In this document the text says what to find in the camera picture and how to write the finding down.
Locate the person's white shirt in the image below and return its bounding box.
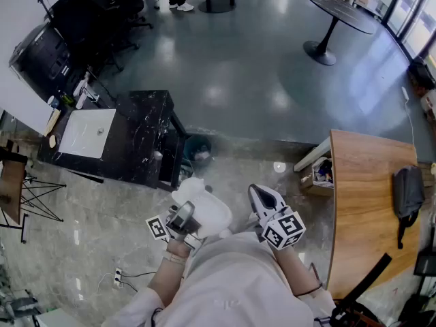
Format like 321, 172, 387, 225
102, 232, 337, 327

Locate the dark green trash bin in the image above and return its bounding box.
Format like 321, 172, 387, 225
183, 134, 214, 170

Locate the black shoulder strap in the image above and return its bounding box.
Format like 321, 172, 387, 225
335, 252, 393, 315

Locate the beige folded cloth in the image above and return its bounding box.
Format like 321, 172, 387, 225
43, 108, 62, 138

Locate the white backdrop board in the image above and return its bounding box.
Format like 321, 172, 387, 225
0, 59, 57, 136

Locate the black floor bag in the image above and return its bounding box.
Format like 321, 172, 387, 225
407, 55, 436, 90

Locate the black monitor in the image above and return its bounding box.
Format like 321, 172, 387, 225
413, 249, 436, 279

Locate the round black pedestal table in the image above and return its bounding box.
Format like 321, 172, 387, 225
302, 0, 377, 67

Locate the white sink basin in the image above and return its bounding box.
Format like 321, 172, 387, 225
58, 108, 117, 159

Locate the black framed glass door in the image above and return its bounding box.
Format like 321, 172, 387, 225
373, 0, 436, 61

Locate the black hair tie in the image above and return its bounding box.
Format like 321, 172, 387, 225
294, 283, 324, 298

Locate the black office chair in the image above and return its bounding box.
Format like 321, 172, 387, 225
102, 0, 154, 50
50, 0, 125, 73

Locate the black printer cabinet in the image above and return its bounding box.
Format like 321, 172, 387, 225
8, 22, 74, 104

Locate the beige wrist strap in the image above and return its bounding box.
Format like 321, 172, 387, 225
162, 250, 188, 265

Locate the cardboard box with clutter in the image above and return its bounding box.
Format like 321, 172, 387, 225
299, 157, 334, 197

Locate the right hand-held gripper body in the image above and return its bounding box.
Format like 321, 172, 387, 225
255, 206, 307, 251

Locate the chrome faucet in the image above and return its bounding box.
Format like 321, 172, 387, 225
73, 80, 100, 110

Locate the grey bag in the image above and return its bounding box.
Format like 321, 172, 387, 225
391, 165, 426, 250

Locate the small wooden folding table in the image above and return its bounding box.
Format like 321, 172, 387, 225
0, 148, 67, 245

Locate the black tripod pole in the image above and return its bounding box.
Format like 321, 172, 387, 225
87, 67, 119, 102

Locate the black power cable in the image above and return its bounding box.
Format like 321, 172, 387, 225
121, 270, 157, 292

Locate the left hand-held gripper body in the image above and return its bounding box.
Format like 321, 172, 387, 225
145, 215, 205, 251

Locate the person's right forearm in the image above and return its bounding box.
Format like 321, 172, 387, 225
272, 243, 324, 298

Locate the black marble washstand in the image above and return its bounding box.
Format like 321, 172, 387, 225
36, 89, 188, 192

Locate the person's left forearm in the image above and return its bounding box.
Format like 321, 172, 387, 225
146, 240, 191, 308

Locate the large wooden desk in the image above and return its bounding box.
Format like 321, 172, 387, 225
326, 129, 423, 301

